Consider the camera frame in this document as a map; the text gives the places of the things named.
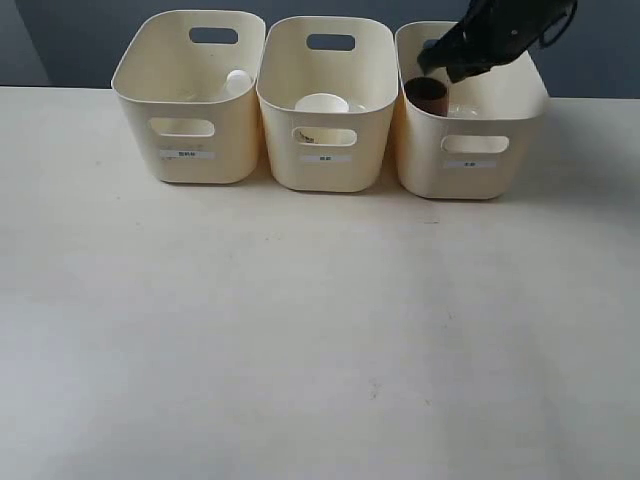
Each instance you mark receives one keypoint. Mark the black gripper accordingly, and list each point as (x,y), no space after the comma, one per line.
(495,33)

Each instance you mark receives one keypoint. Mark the brown wooden cup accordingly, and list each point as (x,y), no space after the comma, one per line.
(429,95)

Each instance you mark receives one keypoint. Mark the white paper cup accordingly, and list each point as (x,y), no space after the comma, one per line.
(323,103)

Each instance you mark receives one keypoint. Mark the clear plastic bottle white cap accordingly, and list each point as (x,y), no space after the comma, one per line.
(236,84)

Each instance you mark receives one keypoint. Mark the right cream plastic bin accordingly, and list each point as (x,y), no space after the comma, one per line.
(474,152)

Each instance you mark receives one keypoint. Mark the cream plastic bin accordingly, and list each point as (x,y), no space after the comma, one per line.
(327,87)
(474,152)
(166,82)

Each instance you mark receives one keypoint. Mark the middle cream plastic bin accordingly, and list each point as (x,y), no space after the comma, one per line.
(327,87)

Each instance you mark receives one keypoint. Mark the left cream plastic bin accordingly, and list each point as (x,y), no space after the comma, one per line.
(166,82)

